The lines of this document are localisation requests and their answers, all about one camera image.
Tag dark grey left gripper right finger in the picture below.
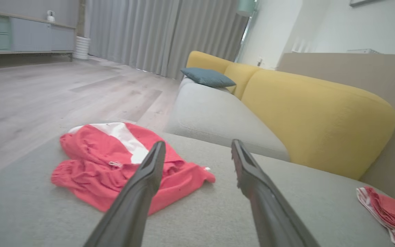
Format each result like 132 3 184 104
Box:
231 139 321 247

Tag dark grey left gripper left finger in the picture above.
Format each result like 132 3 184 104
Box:
84 141 166 247

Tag red shorts with white stripe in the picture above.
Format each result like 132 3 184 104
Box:
51 122 216 216

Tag grey sofa ottoman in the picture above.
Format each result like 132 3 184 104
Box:
0 120 395 247

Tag large yellow sofa back cushion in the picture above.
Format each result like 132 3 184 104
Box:
241 69 395 181

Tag grey sofa seat cushion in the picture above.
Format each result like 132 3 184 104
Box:
164 77 290 162

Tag narrow yellow sofa back cushion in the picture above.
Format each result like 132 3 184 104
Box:
224 62 262 100

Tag blue throw pillow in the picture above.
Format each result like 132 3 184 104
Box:
180 67 237 88

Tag yellow sofa end back cushion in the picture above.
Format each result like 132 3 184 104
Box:
186 51 232 74

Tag white ribbed cylinder bin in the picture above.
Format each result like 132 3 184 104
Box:
73 36 91 61

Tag grey pleated curtain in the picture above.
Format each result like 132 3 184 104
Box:
84 0 253 81

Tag grey low cabinet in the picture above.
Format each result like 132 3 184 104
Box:
0 8 76 61

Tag teal lamp shade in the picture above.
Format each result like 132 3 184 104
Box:
237 0 256 17

